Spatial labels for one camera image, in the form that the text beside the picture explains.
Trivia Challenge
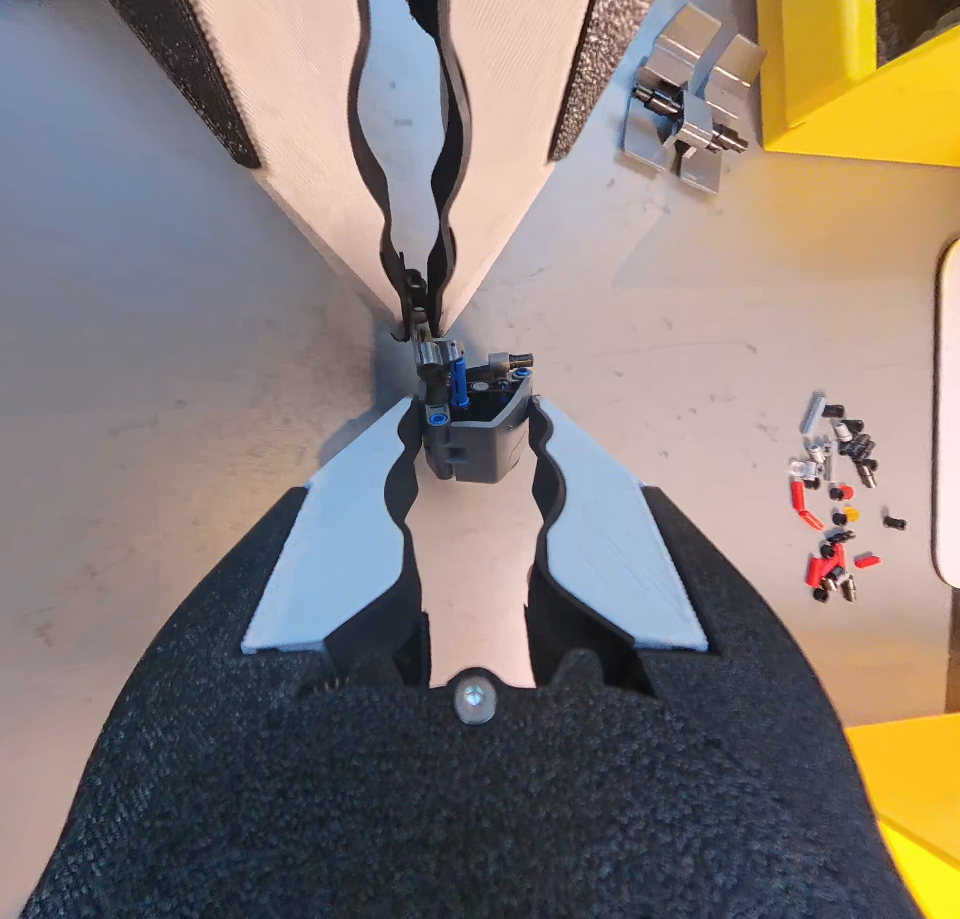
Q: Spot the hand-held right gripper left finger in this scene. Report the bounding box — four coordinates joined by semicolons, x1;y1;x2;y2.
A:
241;396;423;655

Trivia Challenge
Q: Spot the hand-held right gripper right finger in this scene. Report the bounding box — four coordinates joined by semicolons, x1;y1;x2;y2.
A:
528;396;711;651

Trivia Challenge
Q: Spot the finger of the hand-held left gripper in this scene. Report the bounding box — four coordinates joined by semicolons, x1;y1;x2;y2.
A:
174;0;420;335
403;0;607;335

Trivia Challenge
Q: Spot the grey toy eye module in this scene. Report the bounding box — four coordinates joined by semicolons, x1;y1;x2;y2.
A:
418;350;537;485

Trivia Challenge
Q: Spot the pile of small toy pieces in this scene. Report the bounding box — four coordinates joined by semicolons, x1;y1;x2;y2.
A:
786;388;910;605

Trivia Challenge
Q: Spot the large grey toy part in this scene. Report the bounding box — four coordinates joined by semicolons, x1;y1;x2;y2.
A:
396;268;466;404

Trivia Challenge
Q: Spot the yellow plastic bin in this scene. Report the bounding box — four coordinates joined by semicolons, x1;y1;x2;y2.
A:
752;0;960;170
842;711;960;919

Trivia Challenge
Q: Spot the grey desk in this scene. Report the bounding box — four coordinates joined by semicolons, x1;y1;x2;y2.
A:
0;0;960;919

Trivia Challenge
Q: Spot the grey toy plate assembly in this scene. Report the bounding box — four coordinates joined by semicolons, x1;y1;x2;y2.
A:
619;1;769;196

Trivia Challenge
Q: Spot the white wooden book stand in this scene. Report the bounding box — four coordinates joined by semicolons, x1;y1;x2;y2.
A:
931;238;960;592

